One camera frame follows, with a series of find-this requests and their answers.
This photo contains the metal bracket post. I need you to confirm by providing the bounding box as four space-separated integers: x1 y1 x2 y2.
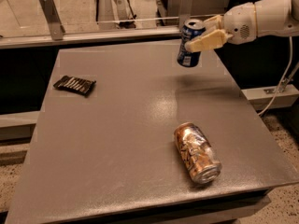
178 0 192 28
39 0 65 40

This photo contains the white cable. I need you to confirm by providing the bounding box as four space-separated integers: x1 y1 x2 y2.
257 35 294 118

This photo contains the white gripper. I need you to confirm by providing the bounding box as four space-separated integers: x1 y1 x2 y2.
185 3 257 53

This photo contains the horizontal metal rail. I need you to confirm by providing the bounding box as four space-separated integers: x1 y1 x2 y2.
0 26 180 49

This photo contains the orange soda can lying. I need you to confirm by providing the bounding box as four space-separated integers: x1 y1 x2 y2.
174 122 221 185

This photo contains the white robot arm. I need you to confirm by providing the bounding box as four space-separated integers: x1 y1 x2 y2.
185 0 299 52

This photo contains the right metal bracket post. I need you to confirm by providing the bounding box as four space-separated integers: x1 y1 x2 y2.
178 0 192 28

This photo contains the left metal bracket post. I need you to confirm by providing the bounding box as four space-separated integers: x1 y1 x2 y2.
39 0 65 40

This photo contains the black snack packet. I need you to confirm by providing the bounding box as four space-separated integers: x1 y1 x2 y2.
53 76 96 96

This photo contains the blue pepsi can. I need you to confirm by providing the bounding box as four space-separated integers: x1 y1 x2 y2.
177 19 206 68

